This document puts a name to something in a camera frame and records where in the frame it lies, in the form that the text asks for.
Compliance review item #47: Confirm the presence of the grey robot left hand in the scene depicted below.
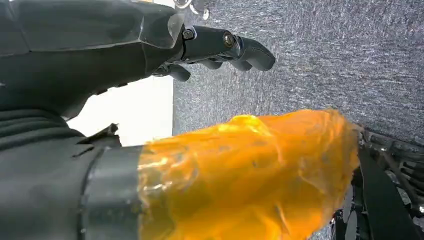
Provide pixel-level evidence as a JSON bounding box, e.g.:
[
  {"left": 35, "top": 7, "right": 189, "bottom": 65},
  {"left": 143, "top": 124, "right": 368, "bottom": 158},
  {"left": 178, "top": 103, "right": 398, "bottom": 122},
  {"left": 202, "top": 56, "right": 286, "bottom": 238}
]
[{"left": 0, "top": 0, "right": 362, "bottom": 240}]

